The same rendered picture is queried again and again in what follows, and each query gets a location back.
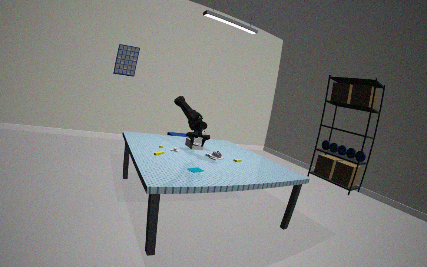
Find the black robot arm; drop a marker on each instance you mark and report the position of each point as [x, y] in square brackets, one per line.
[194, 118]

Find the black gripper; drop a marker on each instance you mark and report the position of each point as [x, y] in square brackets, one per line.
[205, 137]

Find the teal flat rectangular plate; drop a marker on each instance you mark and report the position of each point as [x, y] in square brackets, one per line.
[194, 170]

